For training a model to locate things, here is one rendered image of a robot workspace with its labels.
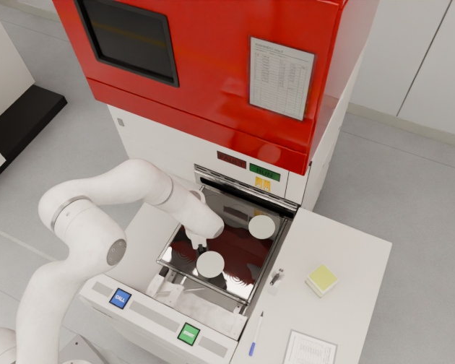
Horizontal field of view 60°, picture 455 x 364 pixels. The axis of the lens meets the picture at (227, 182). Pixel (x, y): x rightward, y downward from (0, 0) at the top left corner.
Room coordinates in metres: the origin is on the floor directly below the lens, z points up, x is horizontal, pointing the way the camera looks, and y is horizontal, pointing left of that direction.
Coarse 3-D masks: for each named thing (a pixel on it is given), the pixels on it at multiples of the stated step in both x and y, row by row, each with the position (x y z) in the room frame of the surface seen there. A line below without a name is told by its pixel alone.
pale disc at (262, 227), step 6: (258, 216) 0.72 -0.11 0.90; (264, 216) 0.72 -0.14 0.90; (252, 222) 0.69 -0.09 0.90; (258, 222) 0.69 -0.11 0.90; (264, 222) 0.69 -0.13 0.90; (270, 222) 0.69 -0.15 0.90; (252, 228) 0.67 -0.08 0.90; (258, 228) 0.67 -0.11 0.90; (264, 228) 0.66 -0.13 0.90; (270, 228) 0.66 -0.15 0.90; (252, 234) 0.64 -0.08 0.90; (258, 234) 0.64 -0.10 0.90; (264, 234) 0.64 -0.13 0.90; (270, 234) 0.64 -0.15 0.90
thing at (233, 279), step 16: (208, 192) 0.84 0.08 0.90; (224, 208) 0.76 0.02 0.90; (240, 208) 0.76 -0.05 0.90; (224, 224) 0.69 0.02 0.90; (240, 224) 0.69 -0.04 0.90; (176, 240) 0.64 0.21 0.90; (208, 240) 0.63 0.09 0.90; (224, 240) 0.62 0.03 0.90; (240, 240) 0.62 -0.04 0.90; (256, 240) 0.62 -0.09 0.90; (272, 240) 0.61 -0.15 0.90; (176, 256) 0.57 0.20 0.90; (192, 256) 0.57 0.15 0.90; (224, 256) 0.56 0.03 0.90; (240, 256) 0.56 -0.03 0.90; (256, 256) 0.55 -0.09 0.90; (192, 272) 0.51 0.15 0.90; (224, 272) 0.50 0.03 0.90; (240, 272) 0.50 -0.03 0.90; (256, 272) 0.49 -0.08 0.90; (224, 288) 0.44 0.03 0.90; (240, 288) 0.44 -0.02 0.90
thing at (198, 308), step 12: (168, 288) 0.46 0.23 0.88; (180, 300) 0.42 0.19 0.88; (192, 300) 0.41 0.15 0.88; (204, 300) 0.41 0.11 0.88; (192, 312) 0.37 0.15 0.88; (204, 312) 0.37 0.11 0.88; (216, 312) 0.37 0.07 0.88; (228, 312) 0.37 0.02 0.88; (204, 324) 0.33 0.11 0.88; (216, 324) 0.33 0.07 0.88; (228, 324) 0.33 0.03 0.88; (240, 336) 0.29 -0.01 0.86
